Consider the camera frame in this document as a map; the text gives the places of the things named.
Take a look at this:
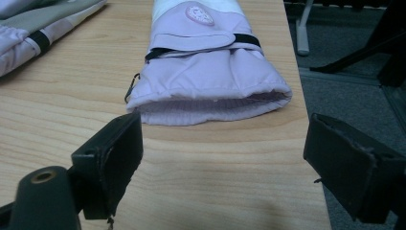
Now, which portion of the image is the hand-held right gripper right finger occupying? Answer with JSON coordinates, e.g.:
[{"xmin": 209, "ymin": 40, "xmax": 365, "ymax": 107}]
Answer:
[{"xmin": 303, "ymin": 112, "xmax": 406, "ymax": 225}]

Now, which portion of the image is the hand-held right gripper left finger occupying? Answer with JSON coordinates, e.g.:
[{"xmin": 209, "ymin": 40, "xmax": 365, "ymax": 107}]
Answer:
[{"xmin": 71, "ymin": 109, "xmax": 145, "ymax": 221}]

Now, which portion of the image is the lilac and white ski glove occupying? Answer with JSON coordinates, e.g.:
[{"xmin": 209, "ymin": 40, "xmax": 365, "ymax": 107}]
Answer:
[
  {"xmin": 0, "ymin": 0, "xmax": 108, "ymax": 78},
  {"xmin": 124, "ymin": 0, "xmax": 293, "ymax": 127}
]

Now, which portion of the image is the white metal desk frame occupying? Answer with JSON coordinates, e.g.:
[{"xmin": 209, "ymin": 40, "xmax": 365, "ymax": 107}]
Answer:
[{"xmin": 295, "ymin": 0, "xmax": 316, "ymax": 58}]

